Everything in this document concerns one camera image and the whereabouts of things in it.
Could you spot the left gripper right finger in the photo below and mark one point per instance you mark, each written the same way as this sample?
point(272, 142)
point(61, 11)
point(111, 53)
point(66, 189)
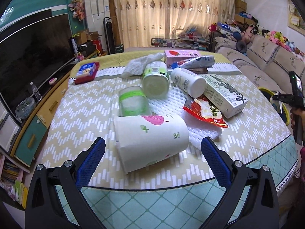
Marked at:
point(250, 199)

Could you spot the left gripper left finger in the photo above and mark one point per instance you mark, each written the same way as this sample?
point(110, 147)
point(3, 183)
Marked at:
point(43, 206)

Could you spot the white printed milk carton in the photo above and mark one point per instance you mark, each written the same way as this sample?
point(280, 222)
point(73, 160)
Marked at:
point(224, 96)

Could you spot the red snack wrapper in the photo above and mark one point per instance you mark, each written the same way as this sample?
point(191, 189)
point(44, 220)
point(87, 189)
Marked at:
point(204, 110)

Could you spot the white plastic bottle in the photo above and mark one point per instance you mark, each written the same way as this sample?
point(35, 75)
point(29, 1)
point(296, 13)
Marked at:
point(191, 83)

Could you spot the white paper cup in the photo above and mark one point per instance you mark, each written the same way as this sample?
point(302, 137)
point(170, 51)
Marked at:
point(147, 139)

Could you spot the clear jar with green band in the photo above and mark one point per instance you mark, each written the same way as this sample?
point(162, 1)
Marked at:
point(133, 102)

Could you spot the pink strawberry milk carton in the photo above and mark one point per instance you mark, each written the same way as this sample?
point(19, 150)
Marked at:
point(175, 55)

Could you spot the green labelled white can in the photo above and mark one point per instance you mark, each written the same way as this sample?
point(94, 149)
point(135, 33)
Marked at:
point(155, 81)

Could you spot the white cloth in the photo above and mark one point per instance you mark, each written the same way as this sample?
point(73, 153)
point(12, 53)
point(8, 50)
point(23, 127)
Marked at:
point(136, 66)

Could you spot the right hand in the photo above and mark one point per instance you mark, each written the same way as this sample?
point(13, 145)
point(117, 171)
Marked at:
point(297, 113)

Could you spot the yellow rimmed black bin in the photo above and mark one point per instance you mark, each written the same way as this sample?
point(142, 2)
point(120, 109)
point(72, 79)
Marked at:
point(278, 106)

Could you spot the beige sofa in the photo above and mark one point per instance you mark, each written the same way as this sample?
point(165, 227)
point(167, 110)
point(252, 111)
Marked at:
point(265, 64)

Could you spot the pile of plush toys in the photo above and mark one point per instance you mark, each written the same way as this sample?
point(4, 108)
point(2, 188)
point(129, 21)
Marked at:
point(275, 37)

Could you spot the wooden tv cabinet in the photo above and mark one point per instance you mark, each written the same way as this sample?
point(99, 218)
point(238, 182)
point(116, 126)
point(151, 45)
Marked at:
point(21, 139)

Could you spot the glass ashtray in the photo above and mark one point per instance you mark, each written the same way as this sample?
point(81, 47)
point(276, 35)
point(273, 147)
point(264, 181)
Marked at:
point(25, 108)

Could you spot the white blue toothpaste tube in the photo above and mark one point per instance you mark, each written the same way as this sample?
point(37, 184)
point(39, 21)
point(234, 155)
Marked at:
point(197, 62)

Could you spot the brown small box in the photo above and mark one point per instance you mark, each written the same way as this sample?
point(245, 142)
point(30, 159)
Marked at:
point(199, 70)

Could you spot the clear water bottle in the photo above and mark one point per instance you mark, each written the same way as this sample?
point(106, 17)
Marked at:
point(36, 91)

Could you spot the red and blue box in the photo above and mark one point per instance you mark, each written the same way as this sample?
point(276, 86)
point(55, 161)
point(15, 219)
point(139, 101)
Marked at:
point(86, 73)

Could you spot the patterned tablecloth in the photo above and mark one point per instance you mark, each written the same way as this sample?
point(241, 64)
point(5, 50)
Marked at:
point(153, 173)

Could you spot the black television screen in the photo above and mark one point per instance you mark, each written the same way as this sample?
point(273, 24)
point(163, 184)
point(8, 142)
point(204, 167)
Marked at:
point(33, 54)

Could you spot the beige curtains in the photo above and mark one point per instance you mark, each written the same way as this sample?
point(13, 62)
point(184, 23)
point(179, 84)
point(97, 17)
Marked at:
point(141, 20)

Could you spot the black tower fan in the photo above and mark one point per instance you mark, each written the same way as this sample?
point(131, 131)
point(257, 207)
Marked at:
point(109, 37)

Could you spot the artificial flower bunch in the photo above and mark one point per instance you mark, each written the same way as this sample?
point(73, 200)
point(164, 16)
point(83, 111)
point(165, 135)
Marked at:
point(77, 8)

